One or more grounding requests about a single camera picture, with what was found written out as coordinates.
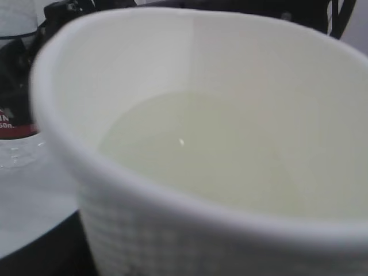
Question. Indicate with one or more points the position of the white paper coffee cup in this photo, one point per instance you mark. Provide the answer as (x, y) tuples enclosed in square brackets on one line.
[(209, 143)]

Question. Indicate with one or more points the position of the clear red-label water bottle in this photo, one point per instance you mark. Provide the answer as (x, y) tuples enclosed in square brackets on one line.
[(20, 41)]

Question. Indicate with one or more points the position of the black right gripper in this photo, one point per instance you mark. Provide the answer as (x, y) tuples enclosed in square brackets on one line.
[(59, 13)]

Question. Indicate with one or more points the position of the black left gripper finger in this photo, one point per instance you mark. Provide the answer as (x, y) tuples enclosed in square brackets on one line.
[(61, 251)]

